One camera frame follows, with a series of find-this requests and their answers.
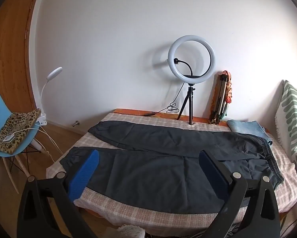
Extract green and white striped cloth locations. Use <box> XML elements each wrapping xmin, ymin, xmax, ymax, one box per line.
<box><xmin>275</xmin><ymin>80</ymin><xmax>297</xmax><ymax>189</ymax></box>

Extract white fluffy rug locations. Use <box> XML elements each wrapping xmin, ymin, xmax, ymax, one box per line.
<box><xmin>117</xmin><ymin>224</ymin><xmax>146</xmax><ymax>238</ymax></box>

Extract white cushion controller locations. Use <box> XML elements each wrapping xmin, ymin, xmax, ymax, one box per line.
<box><xmin>0</xmin><ymin>133</ymin><xmax>16</xmax><ymax>143</ymax></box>

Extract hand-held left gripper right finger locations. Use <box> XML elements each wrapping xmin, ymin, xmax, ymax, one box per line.
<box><xmin>198</xmin><ymin>150</ymin><xmax>281</xmax><ymax>238</ymax></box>

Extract dark grey pants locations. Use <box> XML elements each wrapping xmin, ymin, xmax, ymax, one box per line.
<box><xmin>60</xmin><ymin>120</ymin><xmax>284</xmax><ymax>215</ymax></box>

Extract ring light on black tripod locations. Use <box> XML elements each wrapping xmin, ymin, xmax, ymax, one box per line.
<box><xmin>167</xmin><ymin>35</ymin><xmax>217</xmax><ymax>126</ymax></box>

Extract folded silver tripod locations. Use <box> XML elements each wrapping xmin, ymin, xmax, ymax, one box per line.
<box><xmin>209</xmin><ymin>74</ymin><xmax>229</xmax><ymax>126</ymax></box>

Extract white cushion cable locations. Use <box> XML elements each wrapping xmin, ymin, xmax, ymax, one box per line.
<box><xmin>12</xmin><ymin>126</ymin><xmax>41</xmax><ymax>136</ymax></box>

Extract beige checked blanket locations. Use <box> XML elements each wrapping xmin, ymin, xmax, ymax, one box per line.
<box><xmin>46</xmin><ymin>112</ymin><xmax>297</xmax><ymax>236</ymax></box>

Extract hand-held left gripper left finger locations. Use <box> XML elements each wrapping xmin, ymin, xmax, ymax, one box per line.
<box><xmin>17</xmin><ymin>150</ymin><xmax>100</xmax><ymax>238</ymax></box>

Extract orange patterned cloth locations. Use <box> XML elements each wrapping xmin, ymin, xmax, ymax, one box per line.
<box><xmin>218</xmin><ymin>70</ymin><xmax>233</xmax><ymax>105</ymax></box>

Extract white clip-on desk lamp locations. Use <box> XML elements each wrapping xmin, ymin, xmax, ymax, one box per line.
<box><xmin>36</xmin><ymin>66</ymin><xmax>63</xmax><ymax>126</ymax></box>

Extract black ring light cable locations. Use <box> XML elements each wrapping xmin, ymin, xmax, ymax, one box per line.
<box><xmin>138</xmin><ymin>82</ymin><xmax>185</xmax><ymax>117</ymax></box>

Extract folded blue jeans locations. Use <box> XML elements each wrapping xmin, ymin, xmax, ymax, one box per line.
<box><xmin>226</xmin><ymin>120</ymin><xmax>273</xmax><ymax>146</ymax></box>

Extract white cable with switch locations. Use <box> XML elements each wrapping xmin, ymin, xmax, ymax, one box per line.
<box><xmin>32</xmin><ymin>125</ymin><xmax>65</xmax><ymax>157</ymax></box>

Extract leopard print cushion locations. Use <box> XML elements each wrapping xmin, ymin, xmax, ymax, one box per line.
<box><xmin>0</xmin><ymin>108</ymin><xmax>42</xmax><ymax>154</ymax></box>

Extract orange wooden table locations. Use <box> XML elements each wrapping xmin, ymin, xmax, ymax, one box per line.
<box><xmin>113</xmin><ymin>108</ymin><xmax>229</xmax><ymax>127</ymax></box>

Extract wooden door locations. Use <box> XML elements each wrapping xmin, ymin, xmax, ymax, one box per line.
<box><xmin>0</xmin><ymin>0</ymin><xmax>41</xmax><ymax>139</ymax></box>

